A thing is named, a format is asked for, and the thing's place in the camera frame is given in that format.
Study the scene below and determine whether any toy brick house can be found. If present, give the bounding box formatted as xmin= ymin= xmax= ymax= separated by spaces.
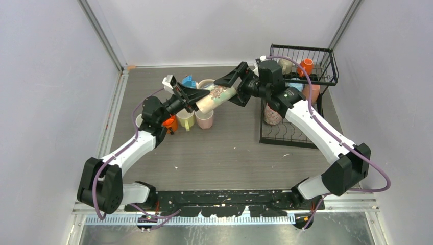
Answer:
xmin=181 ymin=75 xmax=197 ymax=88

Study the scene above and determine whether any pink patterned mug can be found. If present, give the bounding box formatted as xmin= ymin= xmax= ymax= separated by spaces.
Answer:
xmin=264 ymin=103 xmax=282 ymax=126

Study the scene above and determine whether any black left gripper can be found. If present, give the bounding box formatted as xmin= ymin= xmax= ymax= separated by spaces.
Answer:
xmin=158 ymin=83 xmax=211 ymax=125

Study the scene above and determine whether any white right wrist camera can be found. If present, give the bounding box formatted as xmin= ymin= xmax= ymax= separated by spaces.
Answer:
xmin=253 ymin=56 xmax=268 ymax=77

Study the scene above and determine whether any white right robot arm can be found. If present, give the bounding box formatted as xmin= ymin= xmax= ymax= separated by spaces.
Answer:
xmin=214 ymin=60 xmax=371 ymax=210

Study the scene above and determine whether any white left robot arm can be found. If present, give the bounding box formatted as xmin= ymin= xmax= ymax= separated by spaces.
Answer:
xmin=77 ymin=83 xmax=210 ymax=220

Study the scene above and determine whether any pink faceted mug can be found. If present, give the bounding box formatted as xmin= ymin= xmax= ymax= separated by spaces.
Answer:
xmin=195 ymin=110 xmax=214 ymax=130

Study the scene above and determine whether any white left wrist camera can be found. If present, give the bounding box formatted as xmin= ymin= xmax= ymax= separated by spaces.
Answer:
xmin=162 ymin=75 xmax=177 ymax=94

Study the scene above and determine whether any orange mug black handle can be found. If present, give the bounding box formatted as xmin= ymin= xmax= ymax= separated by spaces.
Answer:
xmin=163 ymin=115 xmax=178 ymax=135

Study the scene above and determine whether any blue floral mug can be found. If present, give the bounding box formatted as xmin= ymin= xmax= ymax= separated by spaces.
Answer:
xmin=135 ymin=114 xmax=142 ymax=128

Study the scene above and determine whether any pale yellow faceted mug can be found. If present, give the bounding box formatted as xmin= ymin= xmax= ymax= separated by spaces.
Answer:
xmin=176 ymin=109 xmax=195 ymax=132

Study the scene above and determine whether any salmon pink mug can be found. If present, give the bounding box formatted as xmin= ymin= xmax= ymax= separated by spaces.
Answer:
xmin=302 ymin=84 xmax=321 ymax=104

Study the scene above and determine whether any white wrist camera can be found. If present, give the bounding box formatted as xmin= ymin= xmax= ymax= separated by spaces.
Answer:
xmin=162 ymin=75 xmax=177 ymax=94
xmin=253 ymin=56 xmax=268 ymax=77

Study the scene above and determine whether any tall cream dragon mug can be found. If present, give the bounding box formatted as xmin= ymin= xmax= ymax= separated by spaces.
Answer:
xmin=196 ymin=79 xmax=237 ymax=114

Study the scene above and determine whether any light blue mug in rack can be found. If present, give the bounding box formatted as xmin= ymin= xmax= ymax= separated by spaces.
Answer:
xmin=288 ymin=82 xmax=304 ymax=92

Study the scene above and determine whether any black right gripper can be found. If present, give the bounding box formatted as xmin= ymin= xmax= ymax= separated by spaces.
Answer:
xmin=214 ymin=62 xmax=270 ymax=107

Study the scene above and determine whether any beige mug upper shelf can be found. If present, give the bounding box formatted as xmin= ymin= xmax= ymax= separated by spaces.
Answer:
xmin=278 ymin=58 xmax=294 ymax=75

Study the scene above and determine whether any black wire dish rack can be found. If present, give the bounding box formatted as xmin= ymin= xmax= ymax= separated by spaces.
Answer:
xmin=259 ymin=44 xmax=339 ymax=149

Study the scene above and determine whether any aluminium slotted rail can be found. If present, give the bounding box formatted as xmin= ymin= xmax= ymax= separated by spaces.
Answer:
xmin=73 ymin=192 xmax=297 ymax=226

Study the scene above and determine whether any orange mug upper shelf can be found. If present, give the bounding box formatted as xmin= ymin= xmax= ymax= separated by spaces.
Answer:
xmin=297 ymin=58 xmax=314 ymax=77

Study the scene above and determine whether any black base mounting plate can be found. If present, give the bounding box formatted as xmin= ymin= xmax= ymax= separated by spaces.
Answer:
xmin=136 ymin=190 xmax=325 ymax=217

